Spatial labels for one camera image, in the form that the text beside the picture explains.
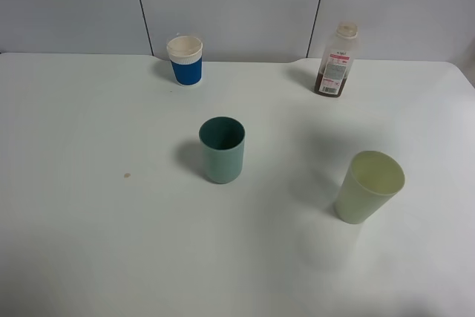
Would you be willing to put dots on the brown drink plastic bottle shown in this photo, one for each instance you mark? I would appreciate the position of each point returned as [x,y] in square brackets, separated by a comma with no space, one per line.
[337,60]

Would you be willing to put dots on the teal green plastic cup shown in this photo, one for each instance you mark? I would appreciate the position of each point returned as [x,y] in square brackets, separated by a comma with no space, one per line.
[222,140]

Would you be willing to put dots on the blue sleeved paper cup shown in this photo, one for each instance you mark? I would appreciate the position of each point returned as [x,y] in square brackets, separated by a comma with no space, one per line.
[185,54]

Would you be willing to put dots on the pale yellow plastic cup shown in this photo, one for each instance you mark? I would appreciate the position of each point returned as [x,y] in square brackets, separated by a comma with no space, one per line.
[371,180]

